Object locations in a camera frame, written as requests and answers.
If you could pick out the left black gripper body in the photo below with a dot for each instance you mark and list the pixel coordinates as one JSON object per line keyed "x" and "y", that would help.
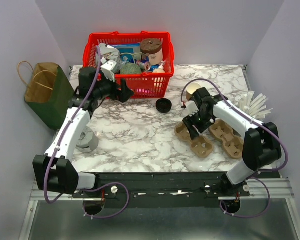
{"x": 107, "y": 88}

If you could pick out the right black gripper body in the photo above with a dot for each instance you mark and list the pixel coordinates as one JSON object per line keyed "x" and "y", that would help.
{"x": 200, "y": 120}

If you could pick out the brown pulp cup carrier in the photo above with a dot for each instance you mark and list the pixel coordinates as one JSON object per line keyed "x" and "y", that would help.
{"x": 201, "y": 146}

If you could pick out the red plastic shopping basket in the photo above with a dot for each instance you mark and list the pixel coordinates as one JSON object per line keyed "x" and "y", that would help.
{"x": 144, "y": 85}

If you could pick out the green kraft paper bag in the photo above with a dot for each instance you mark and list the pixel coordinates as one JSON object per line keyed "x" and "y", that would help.
{"x": 48, "y": 93}

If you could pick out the grey cylinder under left arm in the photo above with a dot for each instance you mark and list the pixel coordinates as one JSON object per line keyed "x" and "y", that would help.
{"x": 88, "y": 141}

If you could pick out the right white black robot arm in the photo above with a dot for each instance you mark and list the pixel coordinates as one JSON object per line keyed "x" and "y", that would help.
{"x": 261, "y": 145}

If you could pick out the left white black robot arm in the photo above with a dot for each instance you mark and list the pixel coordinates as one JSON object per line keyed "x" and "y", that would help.
{"x": 53, "y": 170}

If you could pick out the green round sponge ball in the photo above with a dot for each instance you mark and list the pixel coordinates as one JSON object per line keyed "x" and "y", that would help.
{"x": 130, "y": 69}

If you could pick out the red bull drink can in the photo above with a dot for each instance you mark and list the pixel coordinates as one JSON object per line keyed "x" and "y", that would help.
{"x": 143, "y": 64}

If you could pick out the silver snack bag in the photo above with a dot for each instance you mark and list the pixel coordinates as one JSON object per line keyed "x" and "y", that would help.
{"x": 107, "y": 53}

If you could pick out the stack of black cup lids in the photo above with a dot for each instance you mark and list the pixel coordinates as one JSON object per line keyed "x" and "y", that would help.
{"x": 163, "y": 105}

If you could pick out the blue box in basket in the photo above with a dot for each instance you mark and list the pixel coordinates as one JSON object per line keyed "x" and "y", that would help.
{"x": 129, "y": 52}

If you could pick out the stack of pulp cup carriers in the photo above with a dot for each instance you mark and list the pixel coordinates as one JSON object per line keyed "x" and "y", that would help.
{"x": 231, "y": 143}

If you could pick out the beige pump bottle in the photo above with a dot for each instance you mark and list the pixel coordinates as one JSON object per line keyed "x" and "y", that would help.
{"x": 158, "y": 68}

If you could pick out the cork lid beige jar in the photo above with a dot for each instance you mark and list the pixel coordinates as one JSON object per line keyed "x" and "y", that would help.
{"x": 151, "y": 50}

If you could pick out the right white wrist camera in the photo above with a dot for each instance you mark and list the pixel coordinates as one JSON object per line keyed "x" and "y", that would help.
{"x": 191, "y": 108}

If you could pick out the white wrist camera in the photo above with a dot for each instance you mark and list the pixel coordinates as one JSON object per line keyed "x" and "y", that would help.
{"x": 108, "y": 69}
{"x": 191, "y": 108}

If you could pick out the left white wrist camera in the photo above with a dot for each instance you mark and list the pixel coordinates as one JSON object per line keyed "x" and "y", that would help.
{"x": 108, "y": 69}

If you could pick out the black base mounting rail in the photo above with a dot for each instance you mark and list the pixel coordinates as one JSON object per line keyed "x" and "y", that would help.
{"x": 163, "y": 190}

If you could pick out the aluminium frame rail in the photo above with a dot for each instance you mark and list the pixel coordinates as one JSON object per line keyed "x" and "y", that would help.
{"x": 278, "y": 188}

